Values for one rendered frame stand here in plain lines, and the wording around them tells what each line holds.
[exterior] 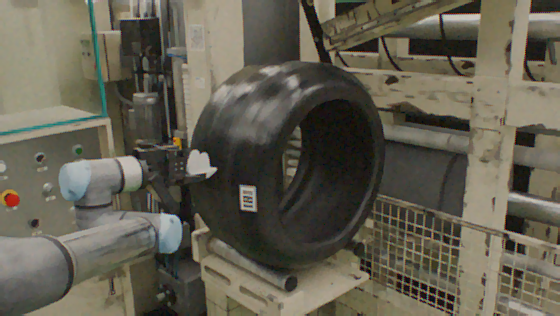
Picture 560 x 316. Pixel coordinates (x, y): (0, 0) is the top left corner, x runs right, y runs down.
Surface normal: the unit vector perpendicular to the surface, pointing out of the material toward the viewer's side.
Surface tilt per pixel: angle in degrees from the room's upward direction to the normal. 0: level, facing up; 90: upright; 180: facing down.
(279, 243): 96
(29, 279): 77
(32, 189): 90
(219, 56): 90
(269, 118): 60
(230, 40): 90
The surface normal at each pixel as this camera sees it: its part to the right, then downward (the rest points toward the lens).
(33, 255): 0.64, -0.62
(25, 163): 0.65, 0.21
